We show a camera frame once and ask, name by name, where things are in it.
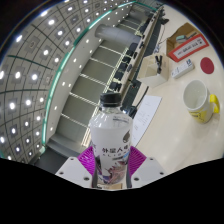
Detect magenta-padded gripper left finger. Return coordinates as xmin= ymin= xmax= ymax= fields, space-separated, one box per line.
xmin=54 ymin=145 xmax=98 ymax=188

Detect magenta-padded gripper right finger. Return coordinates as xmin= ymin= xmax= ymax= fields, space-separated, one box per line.
xmin=125 ymin=145 xmax=167 ymax=188

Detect clear printed-label water bottle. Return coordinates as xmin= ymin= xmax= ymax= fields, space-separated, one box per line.
xmin=89 ymin=92 xmax=134 ymax=185

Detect white printed paper sheet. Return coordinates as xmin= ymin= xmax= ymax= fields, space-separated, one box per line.
xmin=131 ymin=94 xmax=163 ymax=148

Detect black desk telephone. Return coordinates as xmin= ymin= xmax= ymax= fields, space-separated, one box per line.
xmin=121 ymin=96 xmax=138 ymax=118

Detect small open beige box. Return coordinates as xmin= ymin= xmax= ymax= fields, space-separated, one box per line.
xmin=138 ymin=53 xmax=170 ymax=89

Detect round ceiling lights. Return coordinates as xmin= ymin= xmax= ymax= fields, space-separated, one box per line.
xmin=0 ymin=0 xmax=134 ymax=161

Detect black clip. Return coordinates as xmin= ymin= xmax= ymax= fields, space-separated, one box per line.
xmin=154 ymin=54 xmax=164 ymax=75

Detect row of black office chairs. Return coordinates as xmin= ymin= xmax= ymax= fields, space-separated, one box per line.
xmin=108 ymin=6 xmax=161 ymax=93

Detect flat round red coaster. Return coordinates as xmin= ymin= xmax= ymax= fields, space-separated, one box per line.
xmin=200 ymin=56 xmax=215 ymax=75

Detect flat cardboard box red label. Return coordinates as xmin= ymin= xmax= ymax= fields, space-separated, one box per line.
xmin=165 ymin=22 xmax=211 ymax=63

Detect long curved conference desk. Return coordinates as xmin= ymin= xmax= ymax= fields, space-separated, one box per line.
xmin=119 ymin=6 xmax=168 ymax=111

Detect small green box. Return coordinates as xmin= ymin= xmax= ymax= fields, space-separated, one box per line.
xmin=175 ymin=33 xmax=189 ymax=43

